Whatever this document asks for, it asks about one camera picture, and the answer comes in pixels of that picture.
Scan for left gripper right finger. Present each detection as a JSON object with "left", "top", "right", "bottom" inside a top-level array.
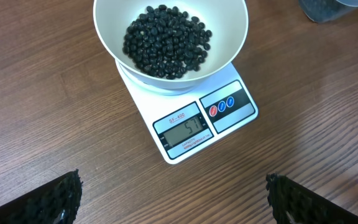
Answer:
[{"left": 266, "top": 173, "right": 358, "bottom": 224}]

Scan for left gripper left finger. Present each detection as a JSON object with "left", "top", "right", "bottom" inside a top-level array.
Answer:
[{"left": 0, "top": 169, "right": 83, "bottom": 224}]

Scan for white digital kitchen scale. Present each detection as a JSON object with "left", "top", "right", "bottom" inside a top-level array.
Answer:
[{"left": 117, "top": 64, "right": 259, "bottom": 164}]

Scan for black beans in bowl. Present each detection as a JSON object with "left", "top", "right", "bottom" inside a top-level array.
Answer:
[{"left": 122, "top": 4, "right": 213, "bottom": 80}]

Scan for white round bowl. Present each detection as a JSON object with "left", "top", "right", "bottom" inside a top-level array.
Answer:
[{"left": 93, "top": 0, "right": 249, "bottom": 89}]

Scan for clear plastic container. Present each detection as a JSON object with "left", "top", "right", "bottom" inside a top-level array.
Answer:
[{"left": 298, "top": 0, "right": 358, "bottom": 23}]

